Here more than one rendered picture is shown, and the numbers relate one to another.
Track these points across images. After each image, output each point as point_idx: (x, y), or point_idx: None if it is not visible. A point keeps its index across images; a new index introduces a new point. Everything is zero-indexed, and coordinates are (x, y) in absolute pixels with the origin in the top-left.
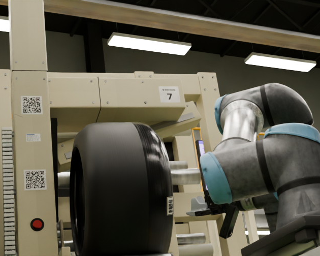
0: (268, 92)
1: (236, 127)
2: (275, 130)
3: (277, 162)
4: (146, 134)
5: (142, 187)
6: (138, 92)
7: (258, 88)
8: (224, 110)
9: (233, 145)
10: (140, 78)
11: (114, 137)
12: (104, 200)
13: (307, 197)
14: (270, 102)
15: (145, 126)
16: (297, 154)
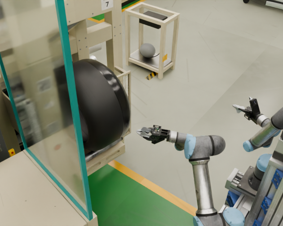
0: (216, 151)
1: (207, 193)
2: (232, 225)
3: None
4: (121, 99)
5: (120, 132)
6: (88, 6)
7: (211, 147)
8: (195, 162)
9: (213, 223)
10: None
11: (107, 110)
12: (103, 144)
13: None
14: (214, 154)
15: (118, 87)
16: None
